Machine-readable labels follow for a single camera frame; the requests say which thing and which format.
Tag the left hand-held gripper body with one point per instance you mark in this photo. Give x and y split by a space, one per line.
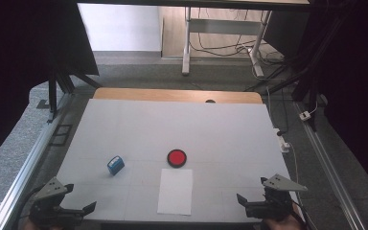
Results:
49 209

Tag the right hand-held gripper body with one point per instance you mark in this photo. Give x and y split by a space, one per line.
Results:
273 204

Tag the blue stamp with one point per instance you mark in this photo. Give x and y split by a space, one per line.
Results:
115 165

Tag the round red ink pad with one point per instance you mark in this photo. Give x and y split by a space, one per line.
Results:
176 158

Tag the person's left hand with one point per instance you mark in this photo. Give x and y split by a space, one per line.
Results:
32 225

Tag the person's right hand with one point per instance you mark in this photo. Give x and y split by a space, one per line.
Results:
287 224

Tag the white power strip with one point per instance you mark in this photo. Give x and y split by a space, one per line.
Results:
282 142

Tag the white paper sheet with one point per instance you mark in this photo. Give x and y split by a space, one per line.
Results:
175 191

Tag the small white adapter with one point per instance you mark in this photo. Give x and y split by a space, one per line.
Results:
305 115

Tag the black table grommet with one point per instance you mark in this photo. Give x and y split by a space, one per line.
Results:
210 101

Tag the large white table cover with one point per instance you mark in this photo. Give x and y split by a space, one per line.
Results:
179 127

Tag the black tripod stand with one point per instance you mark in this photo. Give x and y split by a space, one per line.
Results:
53 92

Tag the black curtain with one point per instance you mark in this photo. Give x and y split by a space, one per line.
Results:
357 80
28 48

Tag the aluminium rail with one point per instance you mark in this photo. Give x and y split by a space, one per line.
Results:
28 163
329 169

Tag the white metal desk frame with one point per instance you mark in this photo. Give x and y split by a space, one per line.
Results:
223 27

